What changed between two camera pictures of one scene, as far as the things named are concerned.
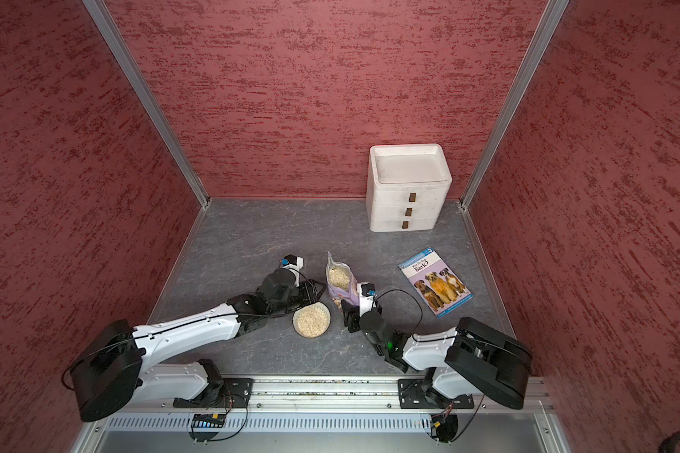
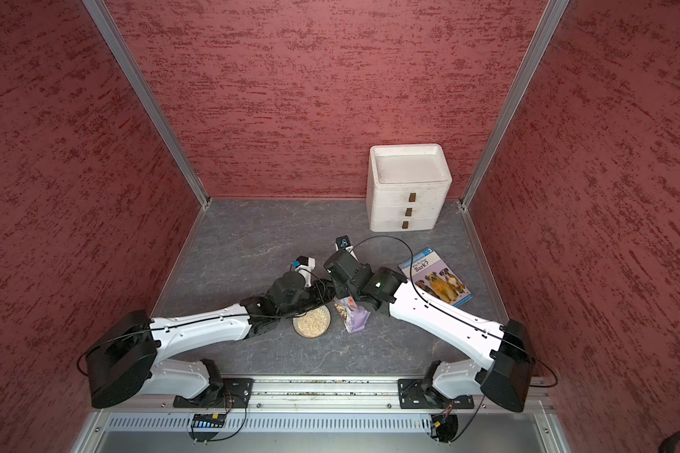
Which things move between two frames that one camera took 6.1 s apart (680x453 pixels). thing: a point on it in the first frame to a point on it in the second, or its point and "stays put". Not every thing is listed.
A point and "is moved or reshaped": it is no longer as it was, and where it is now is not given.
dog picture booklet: x=436 y=283 stays put
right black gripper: x=350 y=316 to x=341 y=289
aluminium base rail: x=326 y=415 stays put
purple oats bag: x=342 y=283 is moved or reshaped
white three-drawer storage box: x=407 y=187 stays put
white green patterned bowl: x=312 y=320 stays put
